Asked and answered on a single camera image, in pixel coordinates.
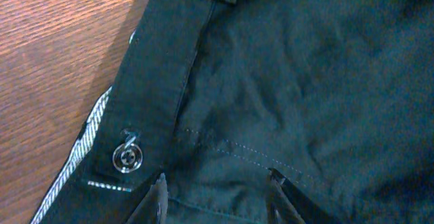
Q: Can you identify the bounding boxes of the black shorts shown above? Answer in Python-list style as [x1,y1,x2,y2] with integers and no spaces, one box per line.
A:
[32,0,433,223]

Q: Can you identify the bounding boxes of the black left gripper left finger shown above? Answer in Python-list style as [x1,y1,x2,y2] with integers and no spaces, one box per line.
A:
[126,173,169,224]

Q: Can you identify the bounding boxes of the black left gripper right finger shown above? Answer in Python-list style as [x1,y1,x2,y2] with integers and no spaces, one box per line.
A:
[266,168,340,224]

